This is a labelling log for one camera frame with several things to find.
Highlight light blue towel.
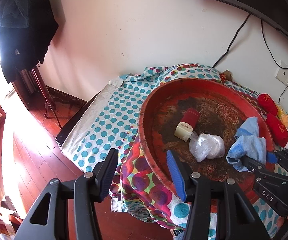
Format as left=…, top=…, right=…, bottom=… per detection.
left=226, top=116, right=267, bottom=172

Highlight red plush pillow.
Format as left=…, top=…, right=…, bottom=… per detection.
left=257, top=94, right=278, bottom=116
left=265, top=113, right=288, bottom=147

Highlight patterned bag on floor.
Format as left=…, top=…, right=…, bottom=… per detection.
left=0, top=195, right=23, bottom=239

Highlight clear crumpled plastic bag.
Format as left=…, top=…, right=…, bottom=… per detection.
left=189, top=132, right=225, bottom=163

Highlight red round basin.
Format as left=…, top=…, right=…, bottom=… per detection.
left=139, top=78, right=274, bottom=203

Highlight red and cream small box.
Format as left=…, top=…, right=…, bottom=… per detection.
left=174, top=108, right=200, bottom=142

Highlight dark red wooden stand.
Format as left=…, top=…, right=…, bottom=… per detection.
left=19, top=65, right=62, bottom=129

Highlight polka dot bed sheet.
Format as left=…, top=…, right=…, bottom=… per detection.
left=60, top=63, right=288, bottom=240

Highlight dark hanging clothes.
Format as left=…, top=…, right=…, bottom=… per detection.
left=0, top=0, right=59, bottom=83

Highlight white wall socket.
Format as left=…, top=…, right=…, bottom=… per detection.
left=275, top=60, right=288, bottom=86

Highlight thin black adapter cable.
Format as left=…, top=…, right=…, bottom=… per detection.
left=260, top=19, right=288, bottom=106

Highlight black power cable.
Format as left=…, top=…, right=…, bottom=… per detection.
left=212, top=13, right=251, bottom=68

